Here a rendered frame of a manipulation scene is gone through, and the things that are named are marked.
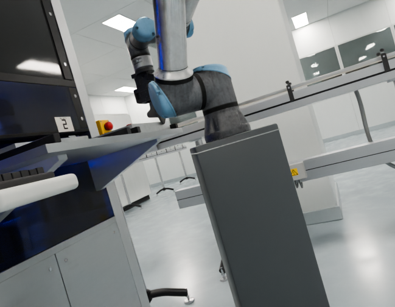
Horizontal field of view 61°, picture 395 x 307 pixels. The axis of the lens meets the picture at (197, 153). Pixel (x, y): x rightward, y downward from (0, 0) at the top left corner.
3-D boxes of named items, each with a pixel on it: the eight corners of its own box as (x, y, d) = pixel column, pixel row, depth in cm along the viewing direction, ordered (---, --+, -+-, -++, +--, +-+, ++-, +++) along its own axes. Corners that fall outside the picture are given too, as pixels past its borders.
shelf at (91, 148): (-86, 200, 87) (-88, 192, 87) (90, 161, 152) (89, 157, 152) (48, 153, 69) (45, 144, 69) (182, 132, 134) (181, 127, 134)
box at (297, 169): (285, 183, 190) (280, 167, 190) (286, 181, 194) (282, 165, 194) (307, 178, 185) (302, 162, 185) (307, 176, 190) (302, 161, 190)
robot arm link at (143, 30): (163, 12, 113) (155, 26, 123) (131, 16, 108) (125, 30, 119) (170, 35, 113) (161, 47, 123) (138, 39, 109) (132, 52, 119)
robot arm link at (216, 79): (244, 98, 104) (232, 56, 104) (206, 108, 99) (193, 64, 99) (227, 107, 115) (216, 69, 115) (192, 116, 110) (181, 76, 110)
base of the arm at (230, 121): (245, 131, 116) (237, 104, 116) (257, 128, 101) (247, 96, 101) (203, 144, 115) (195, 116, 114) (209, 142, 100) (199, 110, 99)
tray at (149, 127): (56, 161, 119) (53, 151, 119) (102, 151, 143) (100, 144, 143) (134, 134, 106) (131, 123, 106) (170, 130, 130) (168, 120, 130)
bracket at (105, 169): (96, 190, 139) (87, 161, 138) (100, 189, 141) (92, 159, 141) (166, 172, 126) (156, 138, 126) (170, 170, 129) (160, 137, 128)
